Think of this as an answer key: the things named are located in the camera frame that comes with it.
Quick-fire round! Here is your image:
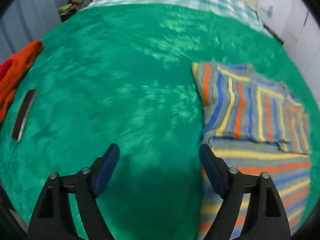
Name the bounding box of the green velvet blanket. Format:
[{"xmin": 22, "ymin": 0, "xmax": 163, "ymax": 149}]
[{"xmin": 0, "ymin": 4, "xmax": 320, "ymax": 240}]

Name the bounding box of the olive green garment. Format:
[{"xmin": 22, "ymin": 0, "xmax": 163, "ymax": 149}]
[{"xmin": 57, "ymin": 4, "xmax": 77, "ymax": 22}]

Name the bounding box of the grey-blue curtain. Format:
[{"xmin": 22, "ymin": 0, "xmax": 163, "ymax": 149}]
[{"xmin": 0, "ymin": 0, "xmax": 63, "ymax": 63}]

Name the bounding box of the dark brown flat strip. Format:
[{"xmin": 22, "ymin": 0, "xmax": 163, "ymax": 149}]
[{"xmin": 12, "ymin": 89, "xmax": 37, "ymax": 142}]

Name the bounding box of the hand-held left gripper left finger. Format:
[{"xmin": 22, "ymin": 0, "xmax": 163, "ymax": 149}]
[{"xmin": 26, "ymin": 143, "xmax": 120, "ymax": 240}]

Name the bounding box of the orange garment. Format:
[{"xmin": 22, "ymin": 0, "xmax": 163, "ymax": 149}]
[{"xmin": 0, "ymin": 39, "xmax": 43, "ymax": 123}]

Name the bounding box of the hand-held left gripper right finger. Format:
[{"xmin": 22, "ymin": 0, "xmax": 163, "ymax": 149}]
[{"xmin": 199, "ymin": 144, "xmax": 292, "ymax": 240}]

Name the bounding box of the white wardrobe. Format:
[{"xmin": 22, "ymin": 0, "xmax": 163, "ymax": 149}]
[{"xmin": 280, "ymin": 0, "xmax": 320, "ymax": 80}]

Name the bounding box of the striped knit t-shirt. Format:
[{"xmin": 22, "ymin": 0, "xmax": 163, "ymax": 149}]
[{"xmin": 191, "ymin": 61, "xmax": 312, "ymax": 240}]

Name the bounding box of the red garment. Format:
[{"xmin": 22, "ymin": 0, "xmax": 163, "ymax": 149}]
[{"xmin": 0, "ymin": 59, "xmax": 13, "ymax": 82}]

